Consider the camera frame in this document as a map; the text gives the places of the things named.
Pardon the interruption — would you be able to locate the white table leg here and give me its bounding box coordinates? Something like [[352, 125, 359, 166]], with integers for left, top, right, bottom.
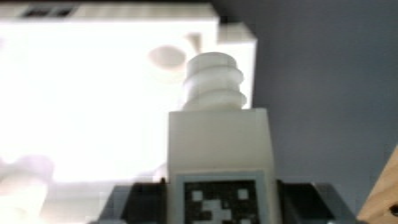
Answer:
[[167, 52, 281, 224]]

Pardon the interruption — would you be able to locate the white square tabletop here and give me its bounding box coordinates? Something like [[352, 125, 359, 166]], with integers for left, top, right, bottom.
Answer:
[[0, 0, 256, 224]]

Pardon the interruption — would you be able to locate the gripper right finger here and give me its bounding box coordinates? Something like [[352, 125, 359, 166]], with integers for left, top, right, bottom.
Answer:
[[277, 181, 359, 224]]

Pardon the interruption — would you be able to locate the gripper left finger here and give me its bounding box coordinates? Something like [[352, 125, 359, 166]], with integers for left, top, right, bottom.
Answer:
[[87, 182, 167, 224]]

